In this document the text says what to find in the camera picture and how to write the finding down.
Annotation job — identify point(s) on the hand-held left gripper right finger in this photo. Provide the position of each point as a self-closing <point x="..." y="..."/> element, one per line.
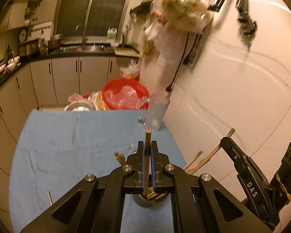
<point x="154" y="172"/>

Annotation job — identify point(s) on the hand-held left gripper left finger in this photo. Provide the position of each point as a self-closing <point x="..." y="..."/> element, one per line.
<point x="143" y="170"/>

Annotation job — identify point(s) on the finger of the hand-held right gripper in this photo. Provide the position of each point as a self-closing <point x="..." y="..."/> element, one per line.
<point x="247" y="174"/>

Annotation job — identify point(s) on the bundle of wooden chopsticks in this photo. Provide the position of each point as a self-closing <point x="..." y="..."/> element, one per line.
<point x="151" y="196"/>

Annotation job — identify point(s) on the wooden chopstick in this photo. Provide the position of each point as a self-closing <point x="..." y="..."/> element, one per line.
<point x="196" y="157"/>
<point x="201" y="163"/>
<point x="218" y="148"/>
<point x="50" y="198"/>
<point x="148" y="145"/>

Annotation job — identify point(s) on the grey chopstick holder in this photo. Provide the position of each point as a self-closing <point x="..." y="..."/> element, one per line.
<point x="145" y="202"/>

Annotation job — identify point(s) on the small brown wooden piece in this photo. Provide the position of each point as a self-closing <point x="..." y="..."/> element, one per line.
<point x="120" y="157"/>

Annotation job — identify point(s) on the clear glass mug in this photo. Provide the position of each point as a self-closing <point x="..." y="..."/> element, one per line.
<point x="157" y="116"/>

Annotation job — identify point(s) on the blue table cloth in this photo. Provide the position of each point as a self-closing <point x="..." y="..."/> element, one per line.
<point x="75" y="150"/>

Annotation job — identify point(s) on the clear plastic food bag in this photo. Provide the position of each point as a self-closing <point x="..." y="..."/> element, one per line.
<point x="97" y="99"/>

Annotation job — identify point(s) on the red plastic basket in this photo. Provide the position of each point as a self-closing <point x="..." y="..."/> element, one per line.
<point x="111" y="87"/>

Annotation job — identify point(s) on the crumpled clear plastic bag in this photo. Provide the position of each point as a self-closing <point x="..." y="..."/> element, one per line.
<point x="129" y="70"/>

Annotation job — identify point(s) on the pale cutting board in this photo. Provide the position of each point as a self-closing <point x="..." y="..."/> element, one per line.
<point x="126" y="52"/>

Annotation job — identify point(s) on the white hanging plastic bag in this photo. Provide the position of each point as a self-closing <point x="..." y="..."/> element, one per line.
<point x="165" y="53"/>

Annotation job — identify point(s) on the beige base kitchen cabinets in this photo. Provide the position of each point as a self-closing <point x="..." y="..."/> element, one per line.
<point x="63" y="77"/>

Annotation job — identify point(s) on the steel sink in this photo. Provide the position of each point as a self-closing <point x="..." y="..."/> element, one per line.
<point x="87" y="48"/>

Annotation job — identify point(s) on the white green-labelled jug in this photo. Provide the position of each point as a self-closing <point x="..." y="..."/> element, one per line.
<point x="111" y="35"/>

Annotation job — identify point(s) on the chrome faucet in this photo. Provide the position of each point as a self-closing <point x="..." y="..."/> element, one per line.
<point x="83" y="36"/>

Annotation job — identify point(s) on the black kitchen countertop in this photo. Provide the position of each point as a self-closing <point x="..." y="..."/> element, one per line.
<point x="42" y="57"/>

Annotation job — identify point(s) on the brown cooking pot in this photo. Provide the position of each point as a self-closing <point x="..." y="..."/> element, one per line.
<point x="55" y="43"/>

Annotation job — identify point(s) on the steel box appliance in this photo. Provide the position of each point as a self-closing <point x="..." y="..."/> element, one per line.
<point x="28" y="49"/>

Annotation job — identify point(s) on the hanging plastic bag of food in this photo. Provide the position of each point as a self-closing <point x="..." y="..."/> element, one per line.
<point x="184" y="7"/>

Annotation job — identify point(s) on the white bowl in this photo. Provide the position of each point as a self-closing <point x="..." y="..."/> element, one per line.
<point x="13" y="59"/>

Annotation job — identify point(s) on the kitchen window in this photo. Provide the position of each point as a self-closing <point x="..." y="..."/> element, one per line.
<point x="75" y="9"/>

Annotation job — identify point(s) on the dark kettle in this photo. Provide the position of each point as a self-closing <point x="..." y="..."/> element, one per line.
<point x="8" y="54"/>

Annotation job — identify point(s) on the wall socket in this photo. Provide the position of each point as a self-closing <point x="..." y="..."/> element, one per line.
<point x="192" y="58"/>

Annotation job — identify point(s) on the dark wall-mounted rack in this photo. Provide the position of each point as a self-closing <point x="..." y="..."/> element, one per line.
<point x="141" y="9"/>

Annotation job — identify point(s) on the beige wall cabinets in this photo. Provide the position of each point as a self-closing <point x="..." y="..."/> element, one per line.
<point x="17" y="14"/>

